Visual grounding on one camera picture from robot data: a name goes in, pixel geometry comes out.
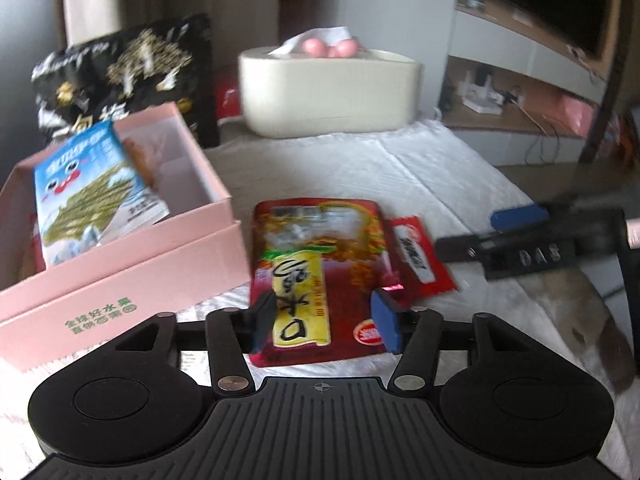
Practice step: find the large pink ball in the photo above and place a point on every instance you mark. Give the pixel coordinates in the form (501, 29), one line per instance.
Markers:
(346, 50)
(314, 48)

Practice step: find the large red snack packet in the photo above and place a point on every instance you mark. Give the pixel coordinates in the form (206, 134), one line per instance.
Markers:
(320, 240)

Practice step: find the dark pole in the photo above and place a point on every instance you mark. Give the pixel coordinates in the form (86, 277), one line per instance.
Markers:
(602, 90)

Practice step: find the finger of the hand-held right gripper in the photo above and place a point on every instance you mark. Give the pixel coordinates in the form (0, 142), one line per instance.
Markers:
(460, 249)
(517, 217)

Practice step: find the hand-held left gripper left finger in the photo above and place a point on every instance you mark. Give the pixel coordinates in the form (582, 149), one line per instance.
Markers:
(262, 322)

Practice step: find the small red snack packet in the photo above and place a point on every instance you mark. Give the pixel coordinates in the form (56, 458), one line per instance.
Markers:
(420, 260)

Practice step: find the pink cardboard box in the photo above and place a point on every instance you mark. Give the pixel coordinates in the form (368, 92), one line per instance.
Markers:
(125, 280)

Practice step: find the brown snack packet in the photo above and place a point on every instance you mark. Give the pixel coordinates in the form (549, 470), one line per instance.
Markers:
(142, 160)

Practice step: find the red bag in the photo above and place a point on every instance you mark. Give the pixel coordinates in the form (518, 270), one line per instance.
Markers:
(229, 100)

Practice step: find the small pink ball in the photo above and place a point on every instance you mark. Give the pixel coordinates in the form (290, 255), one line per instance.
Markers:
(330, 52)

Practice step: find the white router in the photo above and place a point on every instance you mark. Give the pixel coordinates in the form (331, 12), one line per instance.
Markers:
(480, 100)

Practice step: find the beige tissue box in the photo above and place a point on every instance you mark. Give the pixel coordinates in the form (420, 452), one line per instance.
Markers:
(325, 95)

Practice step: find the pink balls in clear bag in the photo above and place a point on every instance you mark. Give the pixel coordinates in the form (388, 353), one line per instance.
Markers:
(285, 47)

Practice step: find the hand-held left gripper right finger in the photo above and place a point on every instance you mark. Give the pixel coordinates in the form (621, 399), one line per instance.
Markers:
(386, 322)

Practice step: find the blue seaweed snack packet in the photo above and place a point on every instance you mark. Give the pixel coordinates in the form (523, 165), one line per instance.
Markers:
(85, 195)

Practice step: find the brown beige cloth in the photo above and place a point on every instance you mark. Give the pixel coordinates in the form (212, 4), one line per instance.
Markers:
(575, 320)

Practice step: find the black and gold bag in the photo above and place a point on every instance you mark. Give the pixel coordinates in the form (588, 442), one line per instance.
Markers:
(125, 70)

